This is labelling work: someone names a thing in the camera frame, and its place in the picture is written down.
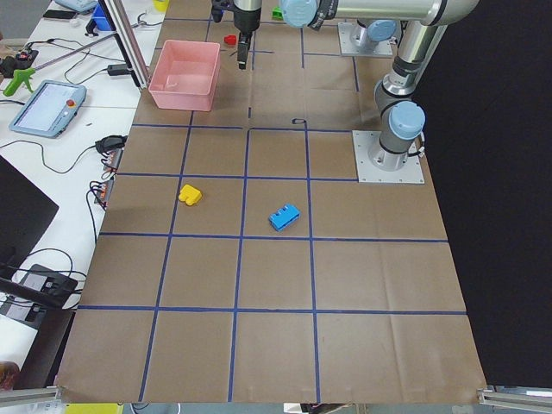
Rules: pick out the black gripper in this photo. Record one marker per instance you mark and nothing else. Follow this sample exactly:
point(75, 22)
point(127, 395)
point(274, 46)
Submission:
point(247, 22)

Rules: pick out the green toy block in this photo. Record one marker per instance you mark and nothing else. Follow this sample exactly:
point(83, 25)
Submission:
point(277, 13)

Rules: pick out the blue toy block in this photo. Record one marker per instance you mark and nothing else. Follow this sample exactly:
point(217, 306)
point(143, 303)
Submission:
point(284, 217)

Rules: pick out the pink plastic box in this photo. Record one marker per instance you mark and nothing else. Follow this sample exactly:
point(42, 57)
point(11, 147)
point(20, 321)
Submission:
point(185, 76)

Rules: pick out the red toy block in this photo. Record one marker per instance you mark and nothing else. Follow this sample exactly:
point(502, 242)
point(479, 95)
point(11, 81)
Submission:
point(230, 39)

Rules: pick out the yellow tape roll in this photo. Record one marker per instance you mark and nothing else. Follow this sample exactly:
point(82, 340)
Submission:
point(161, 5)

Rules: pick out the black power adapter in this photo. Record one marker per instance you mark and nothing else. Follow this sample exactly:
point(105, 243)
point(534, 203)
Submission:
point(117, 70)

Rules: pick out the blue plastic bin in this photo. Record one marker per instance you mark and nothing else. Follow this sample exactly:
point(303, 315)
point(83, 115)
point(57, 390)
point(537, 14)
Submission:
point(99, 19)

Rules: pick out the yellow toy block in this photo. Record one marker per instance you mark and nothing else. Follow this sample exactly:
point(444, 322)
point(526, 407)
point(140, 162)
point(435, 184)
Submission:
point(189, 195)

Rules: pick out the black smartphone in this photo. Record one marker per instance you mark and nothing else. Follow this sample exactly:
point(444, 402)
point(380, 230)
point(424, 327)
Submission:
point(55, 14)

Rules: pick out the teach pendant tablet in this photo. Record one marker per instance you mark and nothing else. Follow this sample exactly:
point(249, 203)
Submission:
point(49, 110)

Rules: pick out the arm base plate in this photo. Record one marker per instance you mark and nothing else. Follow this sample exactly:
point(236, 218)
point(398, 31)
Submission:
point(355, 42)
point(374, 165)

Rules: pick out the aluminium frame post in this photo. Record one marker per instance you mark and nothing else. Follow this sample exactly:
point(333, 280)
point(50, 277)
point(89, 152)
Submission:
point(116, 16)

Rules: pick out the green handled reacher grabber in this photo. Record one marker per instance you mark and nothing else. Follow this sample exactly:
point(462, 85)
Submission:
point(24, 75)

